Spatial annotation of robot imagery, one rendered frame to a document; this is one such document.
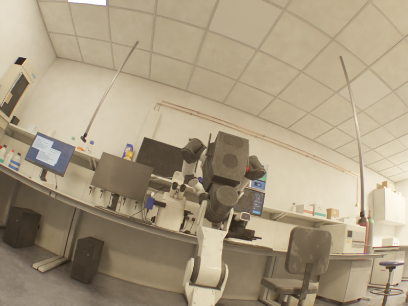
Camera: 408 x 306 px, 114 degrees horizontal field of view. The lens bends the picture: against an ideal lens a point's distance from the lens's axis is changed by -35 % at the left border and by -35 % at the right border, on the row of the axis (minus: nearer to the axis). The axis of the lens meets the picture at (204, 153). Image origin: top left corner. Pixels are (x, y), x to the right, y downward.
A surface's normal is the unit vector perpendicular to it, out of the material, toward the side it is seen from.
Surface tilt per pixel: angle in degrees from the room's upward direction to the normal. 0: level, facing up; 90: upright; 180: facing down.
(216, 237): 62
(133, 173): 86
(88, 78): 90
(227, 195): 73
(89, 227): 90
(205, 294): 56
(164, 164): 86
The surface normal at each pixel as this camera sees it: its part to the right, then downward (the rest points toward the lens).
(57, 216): 0.26, -0.31
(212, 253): 0.24, -0.74
